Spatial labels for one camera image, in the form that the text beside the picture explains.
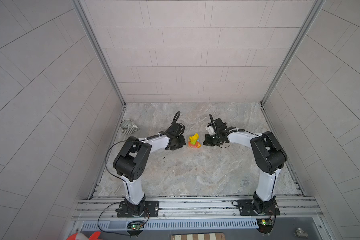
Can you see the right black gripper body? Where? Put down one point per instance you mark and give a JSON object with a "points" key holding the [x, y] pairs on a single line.
{"points": [[213, 139]]}

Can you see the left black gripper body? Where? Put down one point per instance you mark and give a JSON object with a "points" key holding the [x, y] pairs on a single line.
{"points": [[178, 142]]}

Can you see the yellow arch wood block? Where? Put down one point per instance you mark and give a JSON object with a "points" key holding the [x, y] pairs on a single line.
{"points": [[194, 137]]}

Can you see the red wood block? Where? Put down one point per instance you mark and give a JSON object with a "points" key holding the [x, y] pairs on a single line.
{"points": [[198, 145]]}

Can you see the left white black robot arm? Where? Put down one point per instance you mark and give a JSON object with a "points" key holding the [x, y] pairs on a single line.
{"points": [[132, 159]]}

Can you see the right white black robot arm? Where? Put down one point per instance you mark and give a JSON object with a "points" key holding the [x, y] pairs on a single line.
{"points": [[269, 155]]}

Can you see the grey ribbed ceramic mug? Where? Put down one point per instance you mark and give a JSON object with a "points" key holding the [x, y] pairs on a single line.
{"points": [[127, 127]]}

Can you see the right green circuit board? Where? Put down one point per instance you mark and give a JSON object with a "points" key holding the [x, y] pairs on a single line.
{"points": [[265, 226]]}

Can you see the green circuit board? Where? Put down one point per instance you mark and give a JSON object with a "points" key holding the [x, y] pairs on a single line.
{"points": [[265, 226], [135, 226]]}

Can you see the striped wood board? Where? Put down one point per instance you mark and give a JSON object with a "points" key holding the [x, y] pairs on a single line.
{"points": [[207, 236]]}

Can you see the left green circuit board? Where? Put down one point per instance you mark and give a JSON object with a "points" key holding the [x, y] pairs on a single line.
{"points": [[135, 226]]}

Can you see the small metal clamp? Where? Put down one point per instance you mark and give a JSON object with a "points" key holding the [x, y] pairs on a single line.
{"points": [[300, 233]]}

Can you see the red white object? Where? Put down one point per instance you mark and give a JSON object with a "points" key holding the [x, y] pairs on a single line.
{"points": [[81, 236]]}

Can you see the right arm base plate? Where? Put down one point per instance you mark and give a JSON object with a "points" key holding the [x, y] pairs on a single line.
{"points": [[246, 207]]}

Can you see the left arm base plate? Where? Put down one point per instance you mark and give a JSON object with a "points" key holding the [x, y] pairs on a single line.
{"points": [[150, 208]]}

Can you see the grey slotted cable duct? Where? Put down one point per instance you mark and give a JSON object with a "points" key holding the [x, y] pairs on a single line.
{"points": [[184, 224]]}

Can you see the aluminium mounting rail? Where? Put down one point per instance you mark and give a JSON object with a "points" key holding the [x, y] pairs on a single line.
{"points": [[198, 207]]}

